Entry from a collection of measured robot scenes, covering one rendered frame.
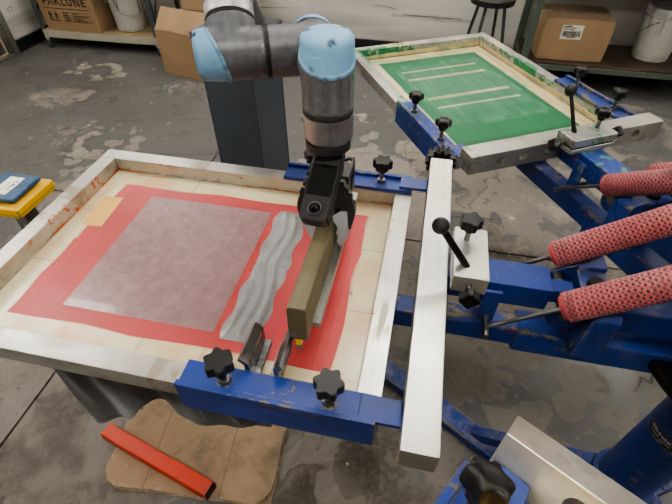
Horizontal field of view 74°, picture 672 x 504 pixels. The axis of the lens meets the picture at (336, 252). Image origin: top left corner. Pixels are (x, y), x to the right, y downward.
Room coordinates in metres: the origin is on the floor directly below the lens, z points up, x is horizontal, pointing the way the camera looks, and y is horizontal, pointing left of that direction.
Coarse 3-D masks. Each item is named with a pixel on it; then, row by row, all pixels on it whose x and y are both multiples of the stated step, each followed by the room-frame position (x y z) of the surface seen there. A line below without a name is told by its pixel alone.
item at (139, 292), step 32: (64, 256) 0.65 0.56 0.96; (96, 256) 0.65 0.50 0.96; (128, 256) 0.65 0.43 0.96; (160, 256) 0.65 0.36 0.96; (192, 256) 0.65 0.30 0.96; (32, 288) 0.56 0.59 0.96; (64, 288) 0.56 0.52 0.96; (96, 288) 0.56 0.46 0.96; (128, 288) 0.56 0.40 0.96; (160, 288) 0.56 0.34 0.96; (192, 288) 0.56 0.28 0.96; (224, 288) 0.56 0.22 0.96; (288, 288) 0.56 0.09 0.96; (64, 320) 0.49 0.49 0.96; (96, 320) 0.49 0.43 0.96; (128, 320) 0.49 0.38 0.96; (160, 320) 0.49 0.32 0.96; (192, 320) 0.49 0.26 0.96; (224, 320) 0.49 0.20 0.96; (320, 352) 0.42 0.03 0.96
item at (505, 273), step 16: (448, 272) 0.53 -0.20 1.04; (496, 272) 0.53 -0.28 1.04; (512, 272) 0.53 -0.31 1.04; (528, 272) 0.53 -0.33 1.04; (544, 272) 0.53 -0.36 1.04; (448, 288) 0.52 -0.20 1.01; (496, 288) 0.50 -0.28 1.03; (512, 288) 0.50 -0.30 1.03; (528, 288) 0.49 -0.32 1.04; (544, 288) 0.49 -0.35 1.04; (512, 304) 0.49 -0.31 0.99; (528, 304) 0.49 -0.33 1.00; (544, 304) 0.48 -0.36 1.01
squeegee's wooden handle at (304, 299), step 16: (320, 240) 0.54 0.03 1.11; (336, 240) 0.60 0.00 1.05; (320, 256) 0.50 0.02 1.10; (304, 272) 0.47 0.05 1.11; (320, 272) 0.48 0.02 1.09; (304, 288) 0.43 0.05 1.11; (320, 288) 0.48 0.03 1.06; (288, 304) 0.41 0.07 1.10; (304, 304) 0.40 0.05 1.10; (288, 320) 0.40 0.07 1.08; (304, 320) 0.39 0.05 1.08; (304, 336) 0.39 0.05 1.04
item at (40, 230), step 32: (128, 160) 0.96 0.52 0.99; (160, 160) 0.96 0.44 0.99; (192, 160) 0.96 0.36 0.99; (64, 192) 0.82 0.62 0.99; (96, 192) 0.87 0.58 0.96; (384, 192) 0.83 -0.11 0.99; (32, 224) 0.71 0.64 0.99; (64, 224) 0.75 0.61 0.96; (0, 256) 0.62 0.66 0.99; (32, 256) 0.65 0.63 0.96; (384, 256) 0.62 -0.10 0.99; (0, 288) 0.56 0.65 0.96; (384, 288) 0.53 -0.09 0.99; (384, 320) 0.46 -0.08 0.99; (0, 352) 0.41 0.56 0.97; (32, 352) 0.40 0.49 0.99; (64, 352) 0.40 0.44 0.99; (96, 352) 0.40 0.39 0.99; (128, 352) 0.40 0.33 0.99; (384, 352) 0.40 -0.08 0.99; (160, 384) 0.35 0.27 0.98
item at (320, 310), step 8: (352, 192) 0.76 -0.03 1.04; (336, 248) 0.59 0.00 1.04; (336, 256) 0.57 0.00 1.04; (336, 264) 0.55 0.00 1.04; (328, 272) 0.53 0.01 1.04; (328, 280) 0.51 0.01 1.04; (328, 288) 0.49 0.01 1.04; (320, 296) 0.47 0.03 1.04; (328, 296) 0.48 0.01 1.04; (320, 304) 0.46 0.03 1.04; (320, 312) 0.44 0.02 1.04; (320, 320) 0.42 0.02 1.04
